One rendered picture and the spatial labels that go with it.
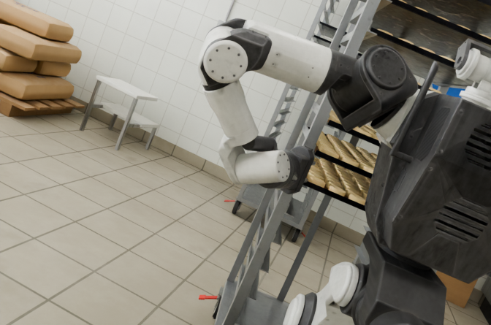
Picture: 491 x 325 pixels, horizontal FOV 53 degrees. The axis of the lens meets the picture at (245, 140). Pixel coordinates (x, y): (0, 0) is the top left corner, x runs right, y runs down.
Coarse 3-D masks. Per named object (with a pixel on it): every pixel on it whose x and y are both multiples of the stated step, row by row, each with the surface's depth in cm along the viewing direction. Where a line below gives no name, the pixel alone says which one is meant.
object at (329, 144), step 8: (320, 136) 169; (328, 136) 184; (320, 144) 150; (328, 144) 155; (336, 144) 166; (344, 144) 183; (328, 152) 137; (336, 152) 145; (344, 152) 152; (352, 152) 162; (360, 152) 179; (344, 160) 138; (352, 160) 140; (360, 160) 149; (368, 160) 166; (360, 168) 143; (368, 168) 137
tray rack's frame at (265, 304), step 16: (352, 0) 186; (336, 32) 188; (336, 48) 189; (304, 112) 193; (288, 144) 195; (352, 144) 195; (272, 192) 199; (320, 208) 200; (256, 224) 201; (304, 240) 202; (240, 256) 203; (224, 288) 197; (288, 288) 206; (224, 304) 185; (256, 304) 196; (272, 304) 201; (288, 304) 207; (256, 320) 184; (272, 320) 188
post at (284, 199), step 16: (368, 0) 127; (368, 16) 128; (352, 48) 129; (320, 112) 132; (320, 128) 133; (304, 144) 134; (272, 224) 137; (272, 240) 138; (256, 256) 139; (256, 272) 140; (240, 288) 141; (240, 304) 141; (224, 320) 144
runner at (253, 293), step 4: (260, 224) 198; (260, 228) 203; (260, 232) 197; (256, 236) 191; (260, 236) 193; (256, 240) 183; (256, 244) 177; (256, 276) 156; (256, 280) 153; (256, 284) 150; (252, 288) 146; (256, 288) 148; (252, 292) 144; (256, 292) 145; (248, 296) 141; (252, 296) 142
